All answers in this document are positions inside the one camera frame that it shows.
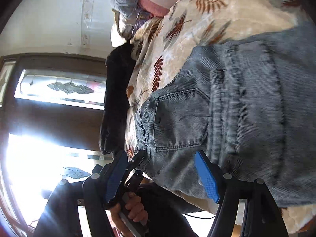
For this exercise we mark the black cloth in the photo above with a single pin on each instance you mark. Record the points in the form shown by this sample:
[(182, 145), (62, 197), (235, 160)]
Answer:
[(120, 66)]

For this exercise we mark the cream leaf-pattern blanket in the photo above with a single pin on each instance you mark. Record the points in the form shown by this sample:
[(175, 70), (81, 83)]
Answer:
[(167, 43)]

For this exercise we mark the grey-blue denim pants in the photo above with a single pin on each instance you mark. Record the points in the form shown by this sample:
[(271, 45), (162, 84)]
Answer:
[(249, 105)]

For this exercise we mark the left hand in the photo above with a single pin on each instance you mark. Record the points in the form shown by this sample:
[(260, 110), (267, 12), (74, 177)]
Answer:
[(136, 210)]

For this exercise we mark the wooden glass-panel door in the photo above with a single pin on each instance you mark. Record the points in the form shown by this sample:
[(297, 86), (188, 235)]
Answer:
[(51, 112)]

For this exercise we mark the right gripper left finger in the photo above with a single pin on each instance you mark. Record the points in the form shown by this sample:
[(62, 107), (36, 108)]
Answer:
[(61, 216)]

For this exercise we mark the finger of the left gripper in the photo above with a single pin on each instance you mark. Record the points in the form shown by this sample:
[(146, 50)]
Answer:
[(134, 163)]

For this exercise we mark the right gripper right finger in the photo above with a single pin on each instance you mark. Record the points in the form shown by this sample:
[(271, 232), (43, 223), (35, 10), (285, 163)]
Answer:
[(261, 216)]

